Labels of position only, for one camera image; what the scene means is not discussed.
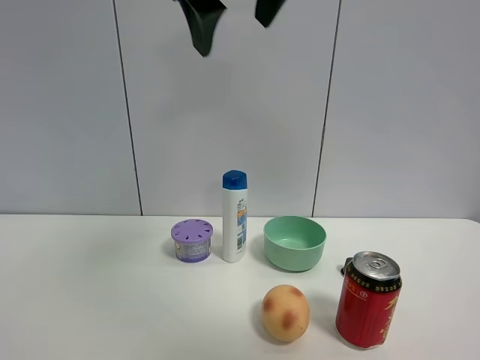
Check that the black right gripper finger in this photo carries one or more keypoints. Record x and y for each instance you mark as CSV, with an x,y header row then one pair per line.
x,y
267,10

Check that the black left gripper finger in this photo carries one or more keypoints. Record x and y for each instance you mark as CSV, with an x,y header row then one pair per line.
x,y
202,18

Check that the purple lid air freshener jar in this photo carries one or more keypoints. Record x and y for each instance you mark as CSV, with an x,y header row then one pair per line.
x,y
192,240

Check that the white blue-capped shampoo bottle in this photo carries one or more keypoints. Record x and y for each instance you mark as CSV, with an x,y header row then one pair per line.
x,y
234,215

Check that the green bowl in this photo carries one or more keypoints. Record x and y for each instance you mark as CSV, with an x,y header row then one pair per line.
x,y
293,243

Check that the red drink can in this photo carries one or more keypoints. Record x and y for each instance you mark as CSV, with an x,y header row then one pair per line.
x,y
370,291

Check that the spotted tan potato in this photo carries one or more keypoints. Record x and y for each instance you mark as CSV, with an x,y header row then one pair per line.
x,y
285,313

